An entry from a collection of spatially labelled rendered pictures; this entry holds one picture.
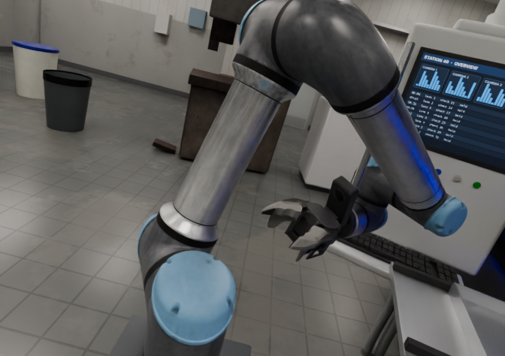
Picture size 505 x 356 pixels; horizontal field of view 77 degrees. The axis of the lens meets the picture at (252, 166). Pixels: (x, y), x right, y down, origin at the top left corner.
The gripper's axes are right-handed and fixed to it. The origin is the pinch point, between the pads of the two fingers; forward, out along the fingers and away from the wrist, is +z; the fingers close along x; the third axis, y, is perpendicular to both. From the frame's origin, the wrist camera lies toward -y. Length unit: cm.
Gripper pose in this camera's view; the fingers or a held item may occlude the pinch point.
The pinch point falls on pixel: (282, 224)
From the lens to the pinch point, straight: 53.9
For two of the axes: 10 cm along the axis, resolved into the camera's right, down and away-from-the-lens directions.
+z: -7.3, -0.1, -6.8
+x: -5.4, -5.9, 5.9
